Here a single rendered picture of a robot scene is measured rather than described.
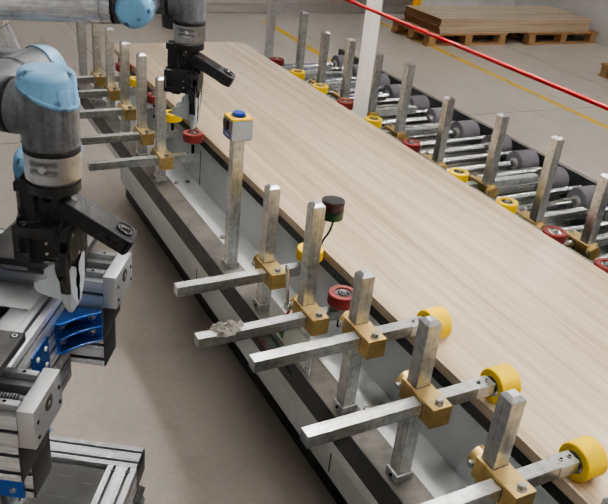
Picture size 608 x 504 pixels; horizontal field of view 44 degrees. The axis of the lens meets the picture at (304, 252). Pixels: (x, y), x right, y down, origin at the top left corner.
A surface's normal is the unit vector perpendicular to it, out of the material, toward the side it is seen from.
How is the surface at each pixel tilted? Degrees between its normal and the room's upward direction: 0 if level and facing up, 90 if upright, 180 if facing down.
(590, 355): 0
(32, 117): 90
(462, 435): 90
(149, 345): 0
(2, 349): 0
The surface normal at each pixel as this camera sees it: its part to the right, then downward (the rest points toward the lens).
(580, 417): 0.10, -0.87
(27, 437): -0.08, 0.47
